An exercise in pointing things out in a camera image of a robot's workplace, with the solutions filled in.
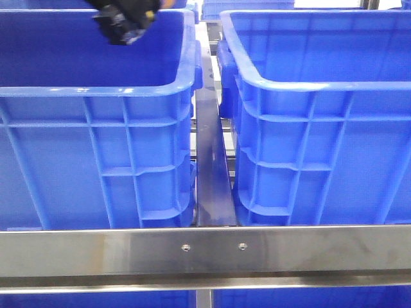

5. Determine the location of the blue plastic crate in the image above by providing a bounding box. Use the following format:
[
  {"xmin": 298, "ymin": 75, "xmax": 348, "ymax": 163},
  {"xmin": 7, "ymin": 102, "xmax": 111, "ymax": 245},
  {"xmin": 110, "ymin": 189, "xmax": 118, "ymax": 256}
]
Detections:
[
  {"xmin": 1, "ymin": 10, "xmax": 202, "ymax": 231},
  {"xmin": 218, "ymin": 10, "xmax": 410, "ymax": 226}
]

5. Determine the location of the stainless steel front rail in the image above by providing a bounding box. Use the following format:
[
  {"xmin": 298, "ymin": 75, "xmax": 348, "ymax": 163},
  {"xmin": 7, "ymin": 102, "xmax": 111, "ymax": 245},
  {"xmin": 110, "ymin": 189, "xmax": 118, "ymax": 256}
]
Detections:
[{"xmin": 1, "ymin": 225, "xmax": 410, "ymax": 294}]

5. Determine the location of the blue plastic crate right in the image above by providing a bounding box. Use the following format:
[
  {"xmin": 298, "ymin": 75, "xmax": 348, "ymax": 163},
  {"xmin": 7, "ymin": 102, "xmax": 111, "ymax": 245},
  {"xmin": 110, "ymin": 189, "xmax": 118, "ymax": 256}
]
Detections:
[{"xmin": 218, "ymin": 10, "xmax": 410, "ymax": 226}]

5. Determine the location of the steel divider bar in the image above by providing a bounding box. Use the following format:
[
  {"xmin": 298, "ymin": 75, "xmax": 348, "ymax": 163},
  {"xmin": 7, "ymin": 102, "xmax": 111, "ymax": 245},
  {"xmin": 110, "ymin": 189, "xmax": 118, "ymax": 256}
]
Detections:
[{"xmin": 195, "ymin": 22, "xmax": 237, "ymax": 227}]

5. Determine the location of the blue crate lower right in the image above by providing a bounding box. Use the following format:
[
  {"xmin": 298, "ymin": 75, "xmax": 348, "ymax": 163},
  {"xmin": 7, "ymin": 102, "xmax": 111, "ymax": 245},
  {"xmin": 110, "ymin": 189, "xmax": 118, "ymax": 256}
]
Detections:
[{"xmin": 214, "ymin": 286, "xmax": 410, "ymax": 307}]

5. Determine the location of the blue crate lower left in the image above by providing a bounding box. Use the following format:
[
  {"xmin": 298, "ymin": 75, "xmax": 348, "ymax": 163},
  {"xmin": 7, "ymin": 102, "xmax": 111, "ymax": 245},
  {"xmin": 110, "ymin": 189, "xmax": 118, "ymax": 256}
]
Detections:
[{"xmin": 1, "ymin": 291, "xmax": 196, "ymax": 307}]

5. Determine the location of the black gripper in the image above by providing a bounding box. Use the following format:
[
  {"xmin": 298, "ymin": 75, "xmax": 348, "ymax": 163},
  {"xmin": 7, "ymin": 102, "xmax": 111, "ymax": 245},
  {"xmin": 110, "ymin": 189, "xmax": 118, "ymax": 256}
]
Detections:
[{"xmin": 87, "ymin": 0, "xmax": 161, "ymax": 46}]

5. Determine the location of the blue crate far back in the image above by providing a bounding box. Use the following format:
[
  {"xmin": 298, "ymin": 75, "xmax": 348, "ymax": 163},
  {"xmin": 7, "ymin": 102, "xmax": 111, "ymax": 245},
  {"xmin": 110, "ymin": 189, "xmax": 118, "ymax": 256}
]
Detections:
[{"xmin": 201, "ymin": 0, "xmax": 295, "ymax": 21}]

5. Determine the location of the blue plastic crate left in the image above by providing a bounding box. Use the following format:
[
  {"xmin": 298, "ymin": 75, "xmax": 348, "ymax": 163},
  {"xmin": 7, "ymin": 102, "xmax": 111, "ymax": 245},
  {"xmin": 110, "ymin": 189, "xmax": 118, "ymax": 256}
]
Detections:
[{"xmin": 1, "ymin": 10, "xmax": 202, "ymax": 231}]

